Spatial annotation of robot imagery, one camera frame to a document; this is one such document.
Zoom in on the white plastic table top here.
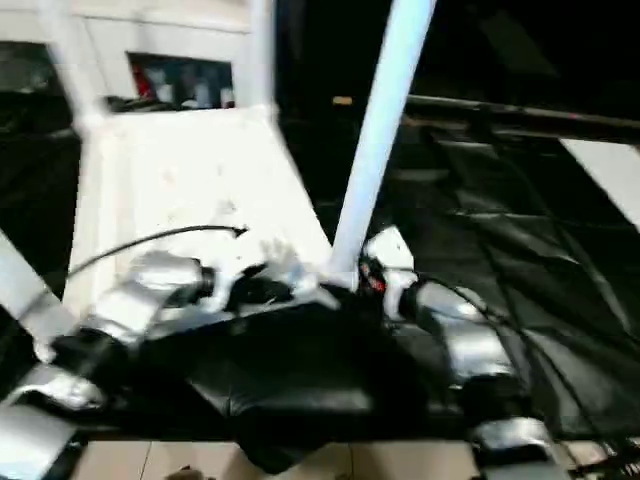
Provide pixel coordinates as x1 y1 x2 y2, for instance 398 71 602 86
32 102 351 364

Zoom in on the white plastic table leg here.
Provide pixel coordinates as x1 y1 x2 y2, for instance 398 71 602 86
327 0 437 291
37 0 110 132
0 227 76 351
246 0 280 119

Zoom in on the black mat cover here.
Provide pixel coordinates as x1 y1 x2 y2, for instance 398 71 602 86
0 89 640 474

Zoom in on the grey rounded robot foot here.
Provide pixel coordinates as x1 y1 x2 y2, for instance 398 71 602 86
169 464 211 480

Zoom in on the long black rod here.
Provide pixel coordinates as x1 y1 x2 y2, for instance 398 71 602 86
404 93 640 132

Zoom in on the white flat board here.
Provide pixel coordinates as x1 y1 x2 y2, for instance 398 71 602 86
559 138 640 227

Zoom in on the white cabinet with glass doors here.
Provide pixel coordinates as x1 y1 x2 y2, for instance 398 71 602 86
0 0 252 110

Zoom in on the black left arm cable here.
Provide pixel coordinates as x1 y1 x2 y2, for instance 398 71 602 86
19 224 250 321

